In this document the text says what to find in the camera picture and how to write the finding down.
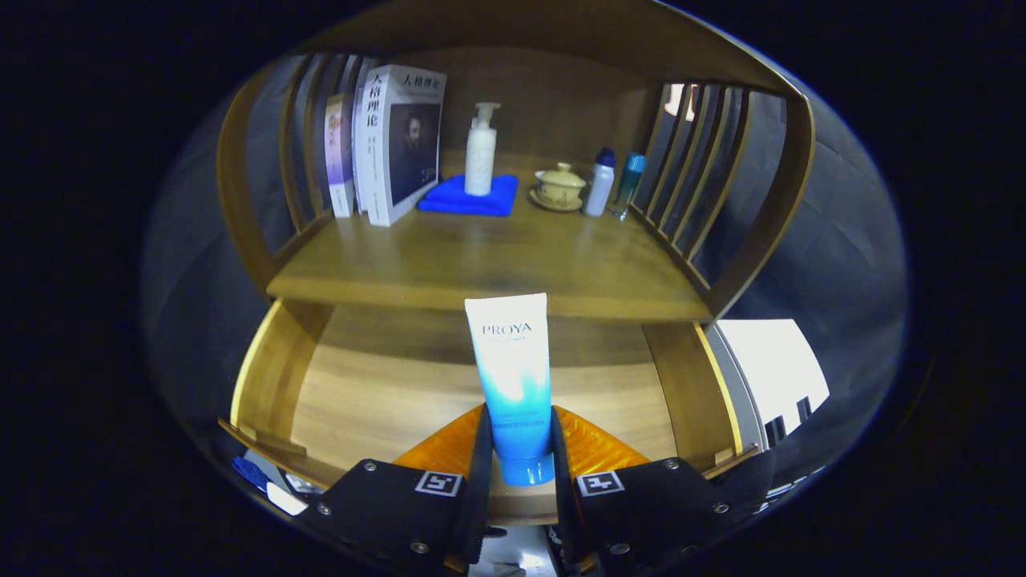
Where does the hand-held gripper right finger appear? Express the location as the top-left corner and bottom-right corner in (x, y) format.
(550, 405), (762, 577)

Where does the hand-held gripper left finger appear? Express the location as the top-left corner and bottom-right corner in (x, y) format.
(293, 403), (494, 576)

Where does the blue white cosmetic tube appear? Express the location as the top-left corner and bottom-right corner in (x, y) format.
(464, 293), (556, 487)

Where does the wooden drawer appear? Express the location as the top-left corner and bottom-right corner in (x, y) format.
(218, 298), (758, 526)

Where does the wooden countertop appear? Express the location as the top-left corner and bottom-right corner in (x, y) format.
(266, 151), (714, 323)

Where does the white filing cabinet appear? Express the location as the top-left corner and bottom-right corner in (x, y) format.
(705, 319), (831, 474)

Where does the wooden cabinet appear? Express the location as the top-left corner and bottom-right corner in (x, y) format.
(216, 0), (817, 323)

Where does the beige saucer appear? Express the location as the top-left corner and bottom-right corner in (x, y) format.
(529, 188), (584, 213)

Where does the blue folded cloth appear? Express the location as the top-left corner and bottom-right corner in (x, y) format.
(418, 173), (519, 218)

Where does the white bottle with blue cap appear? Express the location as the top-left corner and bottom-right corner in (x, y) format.
(584, 147), (617, 218)

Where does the beige lidded teacup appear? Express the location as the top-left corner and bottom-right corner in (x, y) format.
(535, 162), (587, 205)

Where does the teal bottle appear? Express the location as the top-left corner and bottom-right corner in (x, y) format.
(611, 152), (647, 220)

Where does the white pump bottle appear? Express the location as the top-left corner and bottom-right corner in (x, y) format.
(464, 102), (503, 197)

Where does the thin white book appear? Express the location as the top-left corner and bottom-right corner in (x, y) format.
(351, 80), (371, 214)

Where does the large white portrait book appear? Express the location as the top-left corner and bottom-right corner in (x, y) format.
(362, 64), (448, 228)

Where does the black backdrop cloth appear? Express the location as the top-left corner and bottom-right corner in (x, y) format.
(143, 80), (911, 482)

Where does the purple book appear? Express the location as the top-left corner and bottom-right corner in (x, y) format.
(324, 92), (356, 219)

